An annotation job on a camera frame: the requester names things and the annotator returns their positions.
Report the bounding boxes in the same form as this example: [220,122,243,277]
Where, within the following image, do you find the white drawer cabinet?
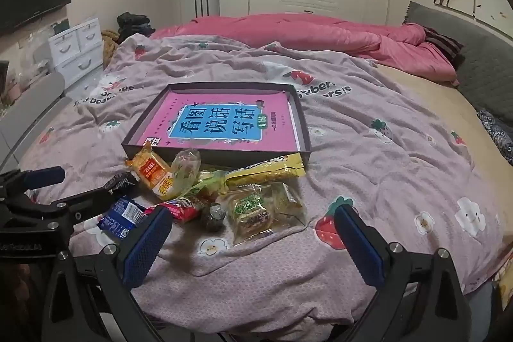
[48,18,104,88]

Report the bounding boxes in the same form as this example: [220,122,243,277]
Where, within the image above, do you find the green candy packet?
[188,170,229,202]

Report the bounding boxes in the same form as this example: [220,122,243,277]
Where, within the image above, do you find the clear pastry packet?
[268,182,307,226]

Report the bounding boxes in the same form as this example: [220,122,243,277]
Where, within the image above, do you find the pink quilt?
[150,14,459,86]

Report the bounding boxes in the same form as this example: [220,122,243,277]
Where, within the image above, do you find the grey headboard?
[403,1,513,118]

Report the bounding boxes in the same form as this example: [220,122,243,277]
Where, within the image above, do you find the red snack packet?
[144,198,205,224]

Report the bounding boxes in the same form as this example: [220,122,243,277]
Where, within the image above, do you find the printed pink blanket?
[18,33,513,327]

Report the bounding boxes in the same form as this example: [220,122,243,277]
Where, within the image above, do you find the green label pastry packet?
[226,186,273,244]

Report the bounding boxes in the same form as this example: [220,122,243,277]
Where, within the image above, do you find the beige bed sheet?
[377,63,513,182]

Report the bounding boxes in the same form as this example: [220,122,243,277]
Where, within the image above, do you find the pink book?
[136,91,299,151]

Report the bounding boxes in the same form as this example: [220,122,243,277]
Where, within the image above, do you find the dark candy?
[200,203,228,232]

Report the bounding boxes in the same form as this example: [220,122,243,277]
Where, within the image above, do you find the dark cardboard box tray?
[121,82,312,166]

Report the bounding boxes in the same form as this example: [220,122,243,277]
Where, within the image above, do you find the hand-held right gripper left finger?
[42,205,177,342]

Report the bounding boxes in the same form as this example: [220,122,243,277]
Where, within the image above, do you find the dark patterned cloth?
[477,109,513,166]

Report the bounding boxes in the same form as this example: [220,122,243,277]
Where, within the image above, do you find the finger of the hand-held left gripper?
[50,172,137,218]
[18,167,65,190]

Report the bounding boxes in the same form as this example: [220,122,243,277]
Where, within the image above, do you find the striped pillow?
[421,26,463,64]

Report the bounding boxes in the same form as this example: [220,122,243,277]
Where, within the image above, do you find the yellow snack packet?
[224,153,306,186]

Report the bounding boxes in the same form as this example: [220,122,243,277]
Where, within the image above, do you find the black clothes pile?
[117,12,155,42]

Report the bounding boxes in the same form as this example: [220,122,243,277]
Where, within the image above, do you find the orange snack packet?
[126,147,177,200]

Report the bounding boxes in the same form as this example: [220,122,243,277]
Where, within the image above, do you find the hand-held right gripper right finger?
[333,204,474,342]

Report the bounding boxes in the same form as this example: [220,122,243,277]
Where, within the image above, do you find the woven basket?
[102,30,120,62]

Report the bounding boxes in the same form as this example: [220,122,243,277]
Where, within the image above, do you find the clear wrapped candy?
[172,148,201,194]

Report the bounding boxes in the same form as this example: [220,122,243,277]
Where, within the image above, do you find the blue snack packet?
[97,197,147,240]

